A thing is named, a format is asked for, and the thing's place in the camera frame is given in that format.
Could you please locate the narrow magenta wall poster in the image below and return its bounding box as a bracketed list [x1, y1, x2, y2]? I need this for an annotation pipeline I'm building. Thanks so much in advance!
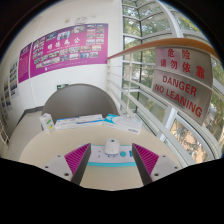
[17, 42, 33, 84]

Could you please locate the grey curved chair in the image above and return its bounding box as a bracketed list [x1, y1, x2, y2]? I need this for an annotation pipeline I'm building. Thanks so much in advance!
[41, 83, 120, 125]

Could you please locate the metal red-lettered warning sign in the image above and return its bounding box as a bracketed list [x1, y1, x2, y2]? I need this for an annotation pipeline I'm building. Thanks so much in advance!
[151, 46, 214, 127]

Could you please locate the row of wall photo panels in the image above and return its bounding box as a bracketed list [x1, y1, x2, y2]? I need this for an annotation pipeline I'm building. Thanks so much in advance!
[0, 58, 20, 114]

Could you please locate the white railing with wooden handrail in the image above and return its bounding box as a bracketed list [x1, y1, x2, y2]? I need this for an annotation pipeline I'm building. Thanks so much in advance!
[105, 37, 224, 168]

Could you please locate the green exit sign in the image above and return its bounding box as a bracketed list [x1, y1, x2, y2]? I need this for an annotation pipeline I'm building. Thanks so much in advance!
[55, 83, 70, 91]

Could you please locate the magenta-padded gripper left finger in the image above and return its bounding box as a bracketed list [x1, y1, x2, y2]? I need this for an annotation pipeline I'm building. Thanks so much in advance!
[41, 142, 92, 186]

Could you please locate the wide white and blue box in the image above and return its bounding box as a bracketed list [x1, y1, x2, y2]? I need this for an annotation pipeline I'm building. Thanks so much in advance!
[102, 113, 144, 135]

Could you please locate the long white and blue box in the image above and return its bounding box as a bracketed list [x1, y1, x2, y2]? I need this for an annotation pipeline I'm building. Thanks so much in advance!
[54, 114, 105, 130]

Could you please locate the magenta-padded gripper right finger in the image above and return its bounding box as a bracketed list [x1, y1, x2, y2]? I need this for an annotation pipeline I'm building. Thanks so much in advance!
[131, 142, 184, 187]

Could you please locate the large magenta wall poster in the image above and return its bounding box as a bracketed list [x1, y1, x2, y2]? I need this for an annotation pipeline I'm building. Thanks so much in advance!
[29, 23, 109, 79]

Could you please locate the white window frame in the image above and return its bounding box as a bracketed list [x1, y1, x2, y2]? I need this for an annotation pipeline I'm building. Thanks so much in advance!
[121, 0, 224, 158]

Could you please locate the small white carton box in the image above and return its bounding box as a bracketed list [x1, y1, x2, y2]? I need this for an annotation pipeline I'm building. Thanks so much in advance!
[39, 112, 56, 135]

